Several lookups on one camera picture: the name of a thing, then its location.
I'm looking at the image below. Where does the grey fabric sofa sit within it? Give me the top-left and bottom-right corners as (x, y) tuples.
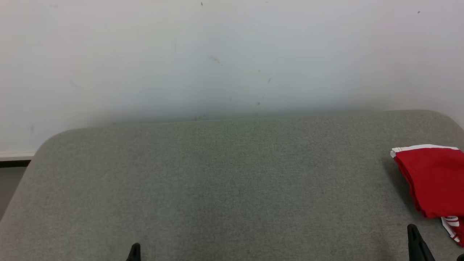
(0, 109), (464, 261)

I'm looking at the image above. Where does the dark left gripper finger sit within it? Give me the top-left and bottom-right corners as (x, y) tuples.
(125, 243), (141, 261)

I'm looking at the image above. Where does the red white baseball jersey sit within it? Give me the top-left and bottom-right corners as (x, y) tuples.
(441, 216), (464, 248)

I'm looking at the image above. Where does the red shorts white trim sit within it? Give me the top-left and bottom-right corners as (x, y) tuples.
(390, 144), (464, 219)

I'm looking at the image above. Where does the white wall baseboard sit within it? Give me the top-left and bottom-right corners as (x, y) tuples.
(0, 153), (35, 161)

